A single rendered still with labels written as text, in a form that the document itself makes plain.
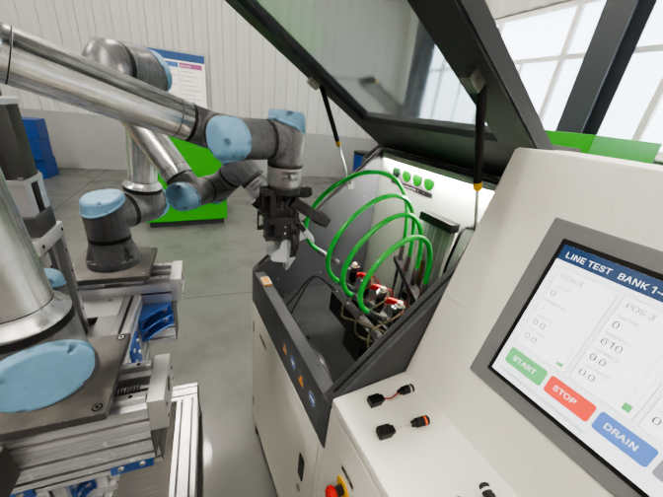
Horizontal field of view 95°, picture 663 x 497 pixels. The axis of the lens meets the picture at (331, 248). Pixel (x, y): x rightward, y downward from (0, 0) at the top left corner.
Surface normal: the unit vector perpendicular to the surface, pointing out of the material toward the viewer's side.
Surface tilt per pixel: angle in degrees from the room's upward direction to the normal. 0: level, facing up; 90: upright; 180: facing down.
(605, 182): 76
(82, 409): 0
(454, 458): 0
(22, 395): 97
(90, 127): 90
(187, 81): 90
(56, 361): 97
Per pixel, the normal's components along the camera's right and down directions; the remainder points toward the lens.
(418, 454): 0.11, -0.90
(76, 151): 0.35, 0.43
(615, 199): -0.83, -0.11
